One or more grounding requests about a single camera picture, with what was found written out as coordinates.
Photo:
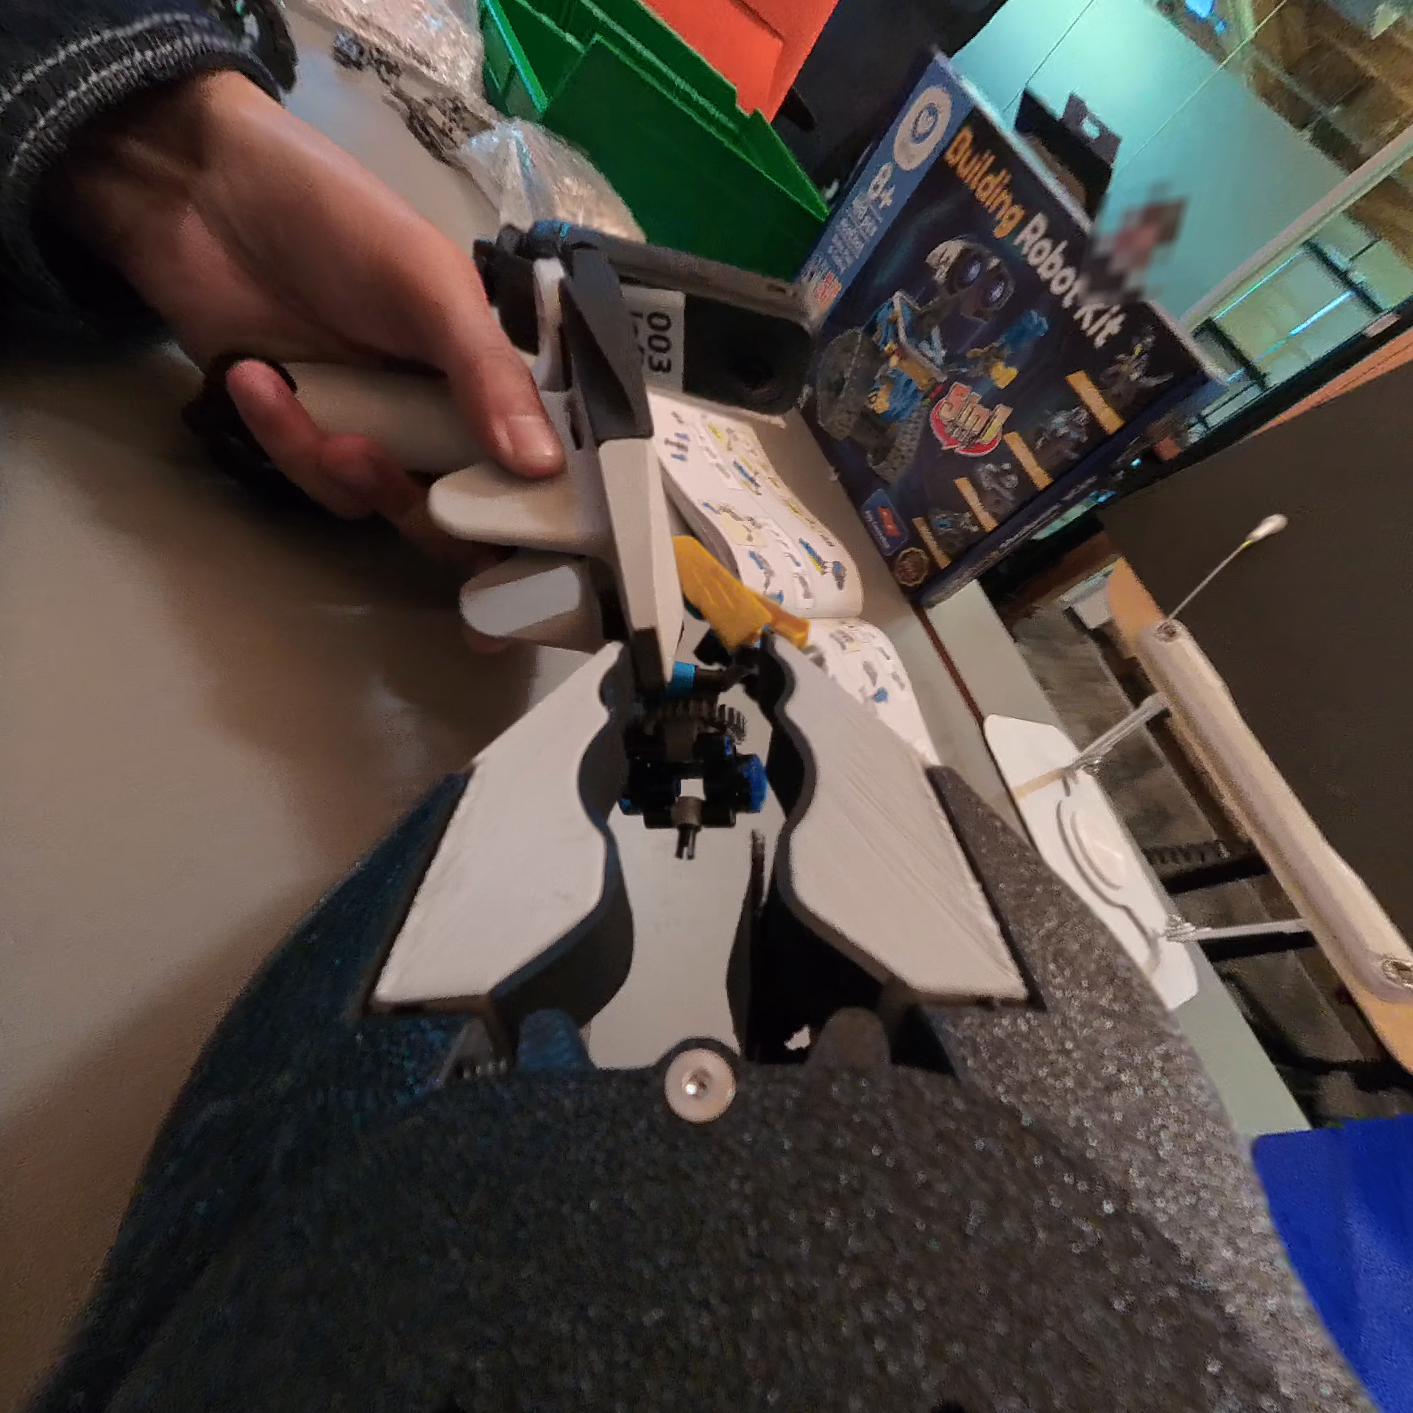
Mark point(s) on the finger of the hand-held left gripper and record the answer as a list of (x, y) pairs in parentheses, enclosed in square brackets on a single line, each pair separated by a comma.
[(647, 553)]

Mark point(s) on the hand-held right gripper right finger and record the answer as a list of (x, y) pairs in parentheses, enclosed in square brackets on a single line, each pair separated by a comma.
[(894, 870)]

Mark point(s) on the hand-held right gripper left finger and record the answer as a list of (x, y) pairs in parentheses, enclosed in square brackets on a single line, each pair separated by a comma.
[(499, 870)]

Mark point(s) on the blue yellow brick assembly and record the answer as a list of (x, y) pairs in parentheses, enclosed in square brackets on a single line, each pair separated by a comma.
[(718, 597)]

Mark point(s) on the black blue gear brick assembly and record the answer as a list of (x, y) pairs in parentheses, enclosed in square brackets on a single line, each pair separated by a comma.
[(684, 763)]

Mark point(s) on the person's left forearm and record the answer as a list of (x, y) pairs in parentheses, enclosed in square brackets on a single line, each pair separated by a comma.
[(68, 112)]

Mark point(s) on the white desk lamp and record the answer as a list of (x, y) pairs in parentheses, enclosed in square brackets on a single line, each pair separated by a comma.
[(1104, 840)]

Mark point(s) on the person's left hand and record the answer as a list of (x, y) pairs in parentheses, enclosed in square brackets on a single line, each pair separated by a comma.
[(280, 240)]

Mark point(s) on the open instruction booklet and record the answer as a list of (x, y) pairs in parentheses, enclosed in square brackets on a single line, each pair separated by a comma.
[(776, 518)]

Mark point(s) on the green plastic bin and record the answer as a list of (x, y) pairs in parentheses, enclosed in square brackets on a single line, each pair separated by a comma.
[(667, 145)]

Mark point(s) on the dark blue toy set box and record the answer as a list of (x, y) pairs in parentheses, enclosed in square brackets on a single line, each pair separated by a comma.
[(990, 332)]

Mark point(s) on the orange plastic bin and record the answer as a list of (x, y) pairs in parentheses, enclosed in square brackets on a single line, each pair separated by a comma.
[(751, 43)]

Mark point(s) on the black partition panel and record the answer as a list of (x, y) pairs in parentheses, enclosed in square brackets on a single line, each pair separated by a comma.
[(1306, 553)]

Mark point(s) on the blue plastic bin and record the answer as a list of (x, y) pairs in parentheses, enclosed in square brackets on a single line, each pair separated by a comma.
[(1346, 1250)]

